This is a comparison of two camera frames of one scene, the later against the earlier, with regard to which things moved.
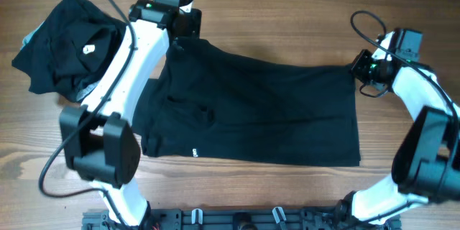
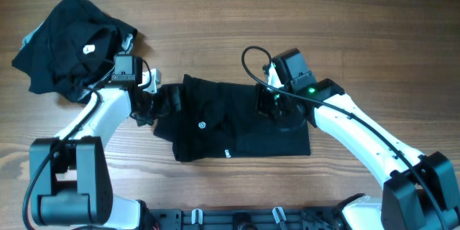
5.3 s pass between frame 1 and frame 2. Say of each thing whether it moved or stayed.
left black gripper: moved
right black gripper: moved
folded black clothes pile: stayed
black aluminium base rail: stayed
